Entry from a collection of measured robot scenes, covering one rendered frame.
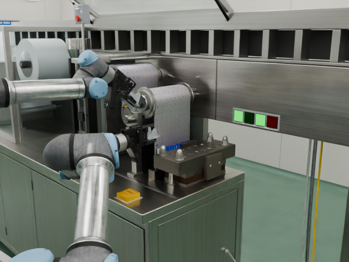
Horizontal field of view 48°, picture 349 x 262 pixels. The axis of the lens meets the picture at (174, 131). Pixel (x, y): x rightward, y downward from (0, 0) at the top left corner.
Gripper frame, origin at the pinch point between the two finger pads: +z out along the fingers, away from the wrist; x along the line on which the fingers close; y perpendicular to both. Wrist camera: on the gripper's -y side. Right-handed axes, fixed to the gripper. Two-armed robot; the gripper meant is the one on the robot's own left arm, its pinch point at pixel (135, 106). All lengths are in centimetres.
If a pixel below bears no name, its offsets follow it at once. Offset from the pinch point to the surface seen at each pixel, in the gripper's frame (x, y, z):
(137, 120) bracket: -0.3, -4.6, 4.9
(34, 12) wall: 548, 191, 128
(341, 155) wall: 8, 106, 263
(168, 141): -7.7, -5.1, 21.1
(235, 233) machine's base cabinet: -33, -28, 69
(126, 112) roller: 12.3, -1.1, 6.2
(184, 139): -7.7, 1.1, 30.4
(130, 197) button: -20.8, -37.5, 4.1
